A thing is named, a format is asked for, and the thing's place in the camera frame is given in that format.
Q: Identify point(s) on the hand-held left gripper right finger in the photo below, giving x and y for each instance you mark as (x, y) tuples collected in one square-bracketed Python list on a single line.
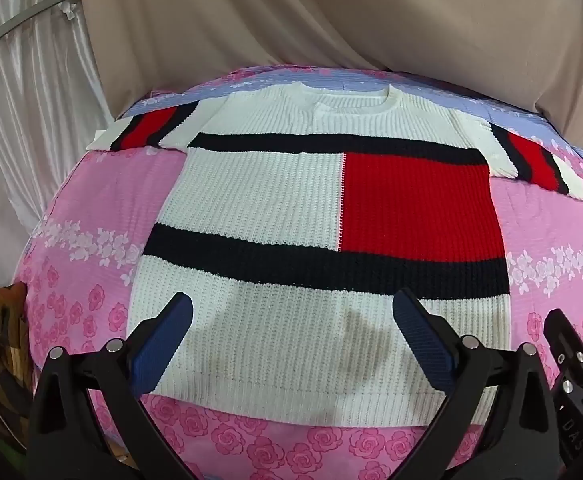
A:
[(421, 340)]

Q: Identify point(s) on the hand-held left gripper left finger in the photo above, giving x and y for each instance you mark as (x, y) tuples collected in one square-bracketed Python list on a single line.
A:
[(164, 340)]

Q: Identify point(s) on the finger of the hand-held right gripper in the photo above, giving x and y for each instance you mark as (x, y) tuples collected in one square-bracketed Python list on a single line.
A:
[(566, 350)]

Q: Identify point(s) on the white red black knit sweater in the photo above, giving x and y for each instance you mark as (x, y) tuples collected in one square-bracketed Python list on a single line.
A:
[(271, 185)]

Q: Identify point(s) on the pink floral bedsheet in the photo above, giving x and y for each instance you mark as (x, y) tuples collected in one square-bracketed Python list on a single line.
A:
[(96, 200)]

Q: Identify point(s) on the brown wooden furniture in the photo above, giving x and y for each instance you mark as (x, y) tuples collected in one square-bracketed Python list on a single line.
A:
[(6, 330)]

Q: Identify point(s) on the white satin curtain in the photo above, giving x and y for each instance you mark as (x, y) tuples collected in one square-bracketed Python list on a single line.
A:
[(36, 85)]

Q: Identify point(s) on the beige backdrop cloth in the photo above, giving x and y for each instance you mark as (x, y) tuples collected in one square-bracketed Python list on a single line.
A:
[(321, 10)]

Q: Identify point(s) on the grey metal pole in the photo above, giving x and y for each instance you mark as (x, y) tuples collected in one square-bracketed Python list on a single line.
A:
[(21, 16)]

